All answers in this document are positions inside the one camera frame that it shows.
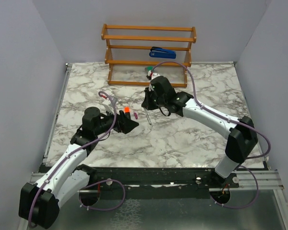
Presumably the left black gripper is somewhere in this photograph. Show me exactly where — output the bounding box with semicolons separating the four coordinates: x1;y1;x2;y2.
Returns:
95;106;139;136

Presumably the orange highlighter cap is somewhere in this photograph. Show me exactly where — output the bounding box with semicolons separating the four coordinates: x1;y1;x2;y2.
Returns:
124;107;130;113

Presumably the thin white green pen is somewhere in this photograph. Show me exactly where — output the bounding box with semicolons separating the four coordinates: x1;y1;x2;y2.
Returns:
145;109;152;126

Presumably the black orange highlighter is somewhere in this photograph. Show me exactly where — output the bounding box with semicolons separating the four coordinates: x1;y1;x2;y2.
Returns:
125;112;131;120

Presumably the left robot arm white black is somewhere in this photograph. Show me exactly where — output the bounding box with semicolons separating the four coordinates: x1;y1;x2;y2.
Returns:
18;107;139;229

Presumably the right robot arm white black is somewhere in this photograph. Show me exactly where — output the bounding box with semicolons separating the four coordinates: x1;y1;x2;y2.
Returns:
142;76;258;187

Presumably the green tape dispenser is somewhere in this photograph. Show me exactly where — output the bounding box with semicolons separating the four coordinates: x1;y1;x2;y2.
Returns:
144;66;154;72

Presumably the blue stapler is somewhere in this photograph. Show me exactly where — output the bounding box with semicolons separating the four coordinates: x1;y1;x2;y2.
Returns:
149;46;176;59

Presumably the wooden shelf rack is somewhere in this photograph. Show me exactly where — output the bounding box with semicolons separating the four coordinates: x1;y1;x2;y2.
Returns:
101;23;197;88

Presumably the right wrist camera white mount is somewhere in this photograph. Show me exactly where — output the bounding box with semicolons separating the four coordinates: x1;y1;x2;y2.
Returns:
146;70;160;81

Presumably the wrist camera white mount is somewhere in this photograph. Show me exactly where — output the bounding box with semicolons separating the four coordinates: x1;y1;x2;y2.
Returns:
102;95;118;115
146;70;160;81

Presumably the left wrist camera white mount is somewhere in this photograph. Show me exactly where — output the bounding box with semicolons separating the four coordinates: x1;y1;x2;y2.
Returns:
102;95;118;115

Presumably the black mounting base rail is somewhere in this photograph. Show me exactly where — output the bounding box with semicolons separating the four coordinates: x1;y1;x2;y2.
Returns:
77;164;239;200

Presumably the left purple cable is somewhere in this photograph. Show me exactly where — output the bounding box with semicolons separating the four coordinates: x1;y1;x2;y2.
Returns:
27;90;118;228

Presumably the purple cable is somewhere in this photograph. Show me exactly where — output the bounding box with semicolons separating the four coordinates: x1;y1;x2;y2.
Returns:
27;90;118;228
153;61;271;209

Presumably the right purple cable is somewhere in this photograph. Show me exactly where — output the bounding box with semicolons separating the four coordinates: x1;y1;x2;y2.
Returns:
153;61;271;209

